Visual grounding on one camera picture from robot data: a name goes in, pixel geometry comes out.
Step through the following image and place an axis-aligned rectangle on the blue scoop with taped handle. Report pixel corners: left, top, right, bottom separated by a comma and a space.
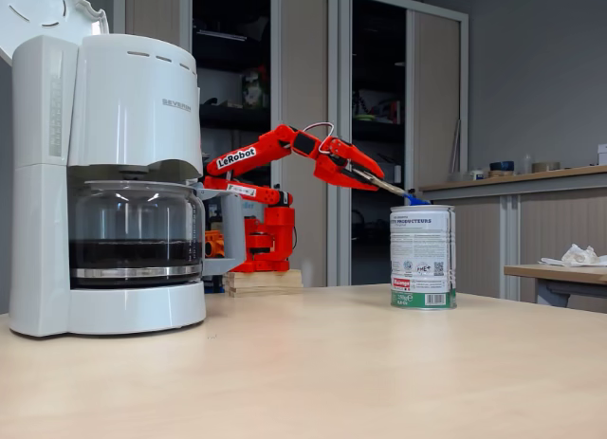
364, 171, 431, 208

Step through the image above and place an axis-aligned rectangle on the white green coffee tin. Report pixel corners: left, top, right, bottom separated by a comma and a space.
389, 203, 458, 311

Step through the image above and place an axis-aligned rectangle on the white drip coffee maker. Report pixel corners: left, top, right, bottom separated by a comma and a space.
0, 0, 208, 338

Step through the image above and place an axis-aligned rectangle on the colourful packaging box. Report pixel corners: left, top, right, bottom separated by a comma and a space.
374, 97, 403, 125

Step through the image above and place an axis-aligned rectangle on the grey leaning tube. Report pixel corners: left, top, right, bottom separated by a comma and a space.
450, 119, 462, 174

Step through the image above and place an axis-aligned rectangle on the grey tambour door cabinet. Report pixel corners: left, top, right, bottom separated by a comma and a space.
113, 0, 340, 288
339, 0, 469, 288

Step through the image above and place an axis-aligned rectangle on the green white box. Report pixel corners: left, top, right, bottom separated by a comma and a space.
242, 71, 267, 110

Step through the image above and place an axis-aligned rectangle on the light wooden base block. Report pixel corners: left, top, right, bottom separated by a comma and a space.
222, 267, 304, 299

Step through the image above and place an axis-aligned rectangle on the orange printed clamp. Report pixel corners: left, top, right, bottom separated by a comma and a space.
204, 229, 226, 259

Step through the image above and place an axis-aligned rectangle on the low counter cabinet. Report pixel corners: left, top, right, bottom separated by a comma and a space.
419, 165, 607, 312

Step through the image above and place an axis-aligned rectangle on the wooden side table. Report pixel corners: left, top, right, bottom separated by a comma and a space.
504, 263, 607, 312

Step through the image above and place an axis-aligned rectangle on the white crumpled cloth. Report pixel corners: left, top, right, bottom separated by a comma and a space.
539, 243, 607, 268

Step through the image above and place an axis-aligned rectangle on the white servo cable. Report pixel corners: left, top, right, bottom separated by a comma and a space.
302, 121, 336, 154

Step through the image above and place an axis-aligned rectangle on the glass carafe grey handle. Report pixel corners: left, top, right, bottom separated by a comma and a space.
68, 178, 248, 289

